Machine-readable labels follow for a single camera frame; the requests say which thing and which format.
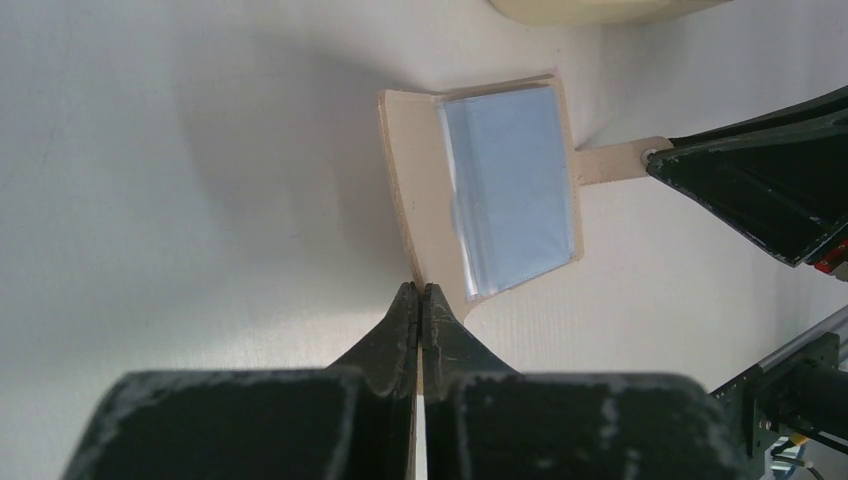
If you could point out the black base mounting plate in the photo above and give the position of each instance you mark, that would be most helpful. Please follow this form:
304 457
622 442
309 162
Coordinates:
803 392

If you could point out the aluminium frame rail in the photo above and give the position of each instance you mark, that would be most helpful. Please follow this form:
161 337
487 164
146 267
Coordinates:
835 323

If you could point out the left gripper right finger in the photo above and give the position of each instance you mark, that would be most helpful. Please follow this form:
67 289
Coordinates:
485 420

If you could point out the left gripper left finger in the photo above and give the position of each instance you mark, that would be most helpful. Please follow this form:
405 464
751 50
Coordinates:
354 419

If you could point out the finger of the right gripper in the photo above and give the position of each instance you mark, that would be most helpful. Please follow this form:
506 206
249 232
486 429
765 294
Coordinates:
780 179

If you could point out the beige oval tray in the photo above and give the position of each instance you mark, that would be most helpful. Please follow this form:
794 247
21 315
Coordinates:
600 12

